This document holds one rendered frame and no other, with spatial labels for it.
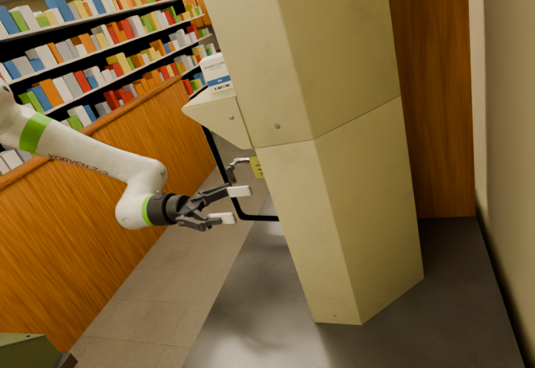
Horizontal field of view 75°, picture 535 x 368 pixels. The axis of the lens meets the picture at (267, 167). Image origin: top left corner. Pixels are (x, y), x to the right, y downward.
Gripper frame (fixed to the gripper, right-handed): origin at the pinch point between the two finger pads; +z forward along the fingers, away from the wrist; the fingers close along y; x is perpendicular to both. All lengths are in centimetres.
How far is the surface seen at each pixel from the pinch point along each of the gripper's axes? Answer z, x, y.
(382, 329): 33.1, 25.2, -15.5
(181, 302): -112, 120, 62
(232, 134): 14.2, -25.2, -14.9
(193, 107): 8.8, -31.2, -14.9
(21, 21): -229, -80, 160
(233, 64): 18.8, -36.8, -14.9
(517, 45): 60, -26, 0
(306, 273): 19.5, 9.2, -14.9
